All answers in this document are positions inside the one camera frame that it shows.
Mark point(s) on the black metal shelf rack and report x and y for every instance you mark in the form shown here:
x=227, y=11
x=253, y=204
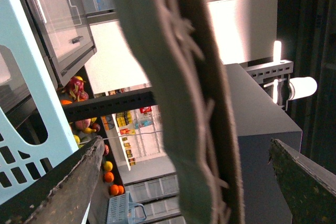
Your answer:
x=242, y=120

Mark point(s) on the glass top freezer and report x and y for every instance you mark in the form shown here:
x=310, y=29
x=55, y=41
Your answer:
x=63, y=33

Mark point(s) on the yellow lemon on middle shelf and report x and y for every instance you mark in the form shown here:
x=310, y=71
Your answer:
x=107, y=166

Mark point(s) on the grey basket handle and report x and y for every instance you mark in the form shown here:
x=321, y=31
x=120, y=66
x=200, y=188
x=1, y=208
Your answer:
x=173, y=40

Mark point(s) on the light teal shopping basket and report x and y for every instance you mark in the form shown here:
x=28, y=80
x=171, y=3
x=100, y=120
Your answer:
x=18, y=37

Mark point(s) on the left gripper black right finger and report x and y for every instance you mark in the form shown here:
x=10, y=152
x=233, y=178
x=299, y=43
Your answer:
x=308, y=188

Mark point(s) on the pink dragon fruit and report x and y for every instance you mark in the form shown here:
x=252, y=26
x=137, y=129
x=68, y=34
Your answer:
x=75, y=87

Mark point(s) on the orange beside blue basket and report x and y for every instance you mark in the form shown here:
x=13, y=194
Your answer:
x=114, y=190

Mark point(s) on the white condiment shelf unit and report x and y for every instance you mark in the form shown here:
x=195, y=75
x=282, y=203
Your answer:
x=135, y=135

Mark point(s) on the orange beside lemon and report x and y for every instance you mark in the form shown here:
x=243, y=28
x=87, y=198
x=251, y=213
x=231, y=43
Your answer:
x=109, y=177

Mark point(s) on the small blue basket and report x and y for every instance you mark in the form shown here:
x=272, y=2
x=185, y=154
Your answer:
x=122, y=209

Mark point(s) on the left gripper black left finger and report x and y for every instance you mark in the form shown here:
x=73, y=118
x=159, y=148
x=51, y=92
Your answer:
x=63, y=194

